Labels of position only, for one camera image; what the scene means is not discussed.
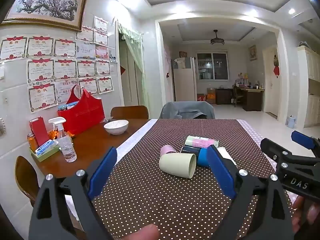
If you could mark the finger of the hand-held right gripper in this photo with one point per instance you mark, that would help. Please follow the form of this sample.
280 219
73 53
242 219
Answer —
273 148
303 140

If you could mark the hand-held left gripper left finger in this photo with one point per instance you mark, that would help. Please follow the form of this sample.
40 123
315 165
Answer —
103 171

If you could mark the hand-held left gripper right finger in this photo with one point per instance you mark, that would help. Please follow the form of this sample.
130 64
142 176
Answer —
221 171

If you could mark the pale green cup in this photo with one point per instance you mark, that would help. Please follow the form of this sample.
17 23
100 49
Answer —
176 164

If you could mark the white cup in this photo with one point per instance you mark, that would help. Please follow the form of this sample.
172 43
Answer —
225 153

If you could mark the blue cup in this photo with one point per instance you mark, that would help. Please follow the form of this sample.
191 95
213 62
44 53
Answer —
203 158

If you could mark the green and pink patterned cup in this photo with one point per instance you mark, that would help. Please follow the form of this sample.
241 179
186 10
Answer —
202 141

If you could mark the dark navy cup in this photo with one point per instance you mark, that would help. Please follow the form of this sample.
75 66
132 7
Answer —
190 150

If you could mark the person's right hand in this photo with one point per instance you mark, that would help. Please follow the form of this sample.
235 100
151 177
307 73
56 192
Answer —
300 217

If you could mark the person's left hand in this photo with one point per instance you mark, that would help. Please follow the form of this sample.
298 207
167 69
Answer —
143 233

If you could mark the pale blue trash bin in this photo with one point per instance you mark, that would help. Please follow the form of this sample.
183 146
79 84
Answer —
291 122

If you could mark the clear spray bottle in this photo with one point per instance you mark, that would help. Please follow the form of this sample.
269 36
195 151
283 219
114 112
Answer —
66 146

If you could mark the white bowl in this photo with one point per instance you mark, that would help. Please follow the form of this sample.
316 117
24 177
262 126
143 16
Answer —
116 127

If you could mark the dark wooden desk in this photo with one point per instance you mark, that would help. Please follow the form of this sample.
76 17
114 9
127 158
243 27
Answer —
252 97

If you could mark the white tall cabinet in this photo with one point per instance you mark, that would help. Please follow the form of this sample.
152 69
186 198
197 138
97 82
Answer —
310 85

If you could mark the green tray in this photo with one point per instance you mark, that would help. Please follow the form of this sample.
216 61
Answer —
47 154

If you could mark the white door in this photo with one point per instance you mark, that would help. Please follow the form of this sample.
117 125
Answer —
268 90

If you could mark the red tote bag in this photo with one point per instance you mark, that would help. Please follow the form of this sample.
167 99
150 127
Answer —
82 115

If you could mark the blue and white tissue pack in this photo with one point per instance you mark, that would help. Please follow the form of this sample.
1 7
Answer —
46 147

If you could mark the orange wrapper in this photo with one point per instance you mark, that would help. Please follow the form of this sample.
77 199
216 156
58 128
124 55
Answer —
53 134

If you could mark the brown polka dot tablecloth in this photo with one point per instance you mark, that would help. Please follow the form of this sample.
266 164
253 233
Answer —
160 200

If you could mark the wooden chair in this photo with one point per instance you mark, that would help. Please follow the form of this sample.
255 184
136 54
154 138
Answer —
130 112
26 180

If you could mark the grey jacket on chair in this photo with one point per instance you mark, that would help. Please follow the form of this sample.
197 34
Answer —
186 110

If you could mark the dark low cabinet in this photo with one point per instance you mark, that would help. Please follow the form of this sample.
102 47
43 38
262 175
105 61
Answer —
223 96

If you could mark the red box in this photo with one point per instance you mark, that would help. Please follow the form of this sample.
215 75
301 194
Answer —
39 131

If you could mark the cardboard box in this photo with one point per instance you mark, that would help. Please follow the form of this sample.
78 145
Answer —
211 96

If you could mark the small orange bottle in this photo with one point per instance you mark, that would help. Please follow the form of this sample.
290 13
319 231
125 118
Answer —
32 143

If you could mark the red hanging door decoration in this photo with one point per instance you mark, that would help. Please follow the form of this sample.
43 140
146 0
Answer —
276 67

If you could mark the white refrigerator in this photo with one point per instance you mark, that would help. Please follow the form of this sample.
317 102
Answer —
183 82

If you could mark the window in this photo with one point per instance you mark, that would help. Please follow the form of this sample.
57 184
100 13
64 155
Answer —
212 66

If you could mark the green door curtain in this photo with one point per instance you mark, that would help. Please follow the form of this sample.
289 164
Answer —
135 55

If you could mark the ceiling fan lamp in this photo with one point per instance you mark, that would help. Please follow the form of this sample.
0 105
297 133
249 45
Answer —
217 40

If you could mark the framed blossom painting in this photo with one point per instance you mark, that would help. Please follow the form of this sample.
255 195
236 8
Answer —
47 5

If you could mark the small framed wall picture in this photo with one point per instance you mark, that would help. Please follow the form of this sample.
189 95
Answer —
252 53

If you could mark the group of wall certificates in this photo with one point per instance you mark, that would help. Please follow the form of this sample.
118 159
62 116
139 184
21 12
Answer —
65 67

